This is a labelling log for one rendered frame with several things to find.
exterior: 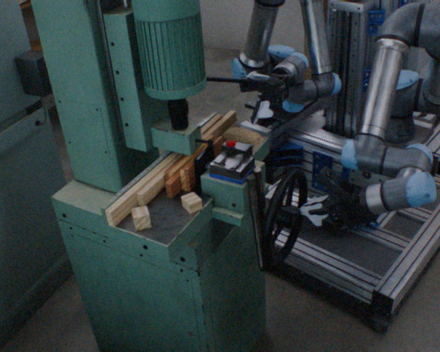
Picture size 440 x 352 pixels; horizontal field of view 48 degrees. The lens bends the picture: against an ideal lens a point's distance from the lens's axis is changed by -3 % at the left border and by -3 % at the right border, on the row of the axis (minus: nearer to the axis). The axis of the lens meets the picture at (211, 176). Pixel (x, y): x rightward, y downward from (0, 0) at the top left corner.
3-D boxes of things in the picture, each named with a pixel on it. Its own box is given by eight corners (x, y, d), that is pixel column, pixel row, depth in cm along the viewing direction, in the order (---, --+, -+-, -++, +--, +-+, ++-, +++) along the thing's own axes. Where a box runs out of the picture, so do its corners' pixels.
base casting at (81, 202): (197, 272, 146) (194, 248, 141) (55, 218, 172) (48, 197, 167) (265, 190, 177) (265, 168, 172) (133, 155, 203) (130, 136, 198)
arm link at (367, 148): (379, -9, 133) (336, 160, 125) (422, -6, 129) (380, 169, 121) (382, 15, 144) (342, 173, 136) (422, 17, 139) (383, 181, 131)
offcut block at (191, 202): (194, 201, 143) (193, 191, 141) (202, 208, 139) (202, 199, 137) (182, 205, 141) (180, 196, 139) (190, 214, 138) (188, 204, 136)
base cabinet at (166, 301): (215, 409, 184) (199, 273, 145) (97, 350, 211) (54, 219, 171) (267, 325, 216) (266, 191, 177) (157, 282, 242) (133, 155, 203)
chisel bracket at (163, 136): (191, 160, 151) (188, 135, 146) (152, 151, 157) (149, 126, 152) (204, 149, 156) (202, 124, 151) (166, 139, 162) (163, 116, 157)
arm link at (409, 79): (383, 99, 184) (386, 64, 176) (420, 105, 178) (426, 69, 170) (376, 113, 175) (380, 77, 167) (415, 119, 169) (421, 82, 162)
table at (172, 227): (201, 276, 126) (199, 258, 123) (107, 240, 140) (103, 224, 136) (295, 158, 168) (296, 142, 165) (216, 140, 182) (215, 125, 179)
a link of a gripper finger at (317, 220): (302, 232, 137) (331, 226, 130) (292, 214, 135) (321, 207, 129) (306, 224, 139) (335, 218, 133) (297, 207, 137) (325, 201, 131)
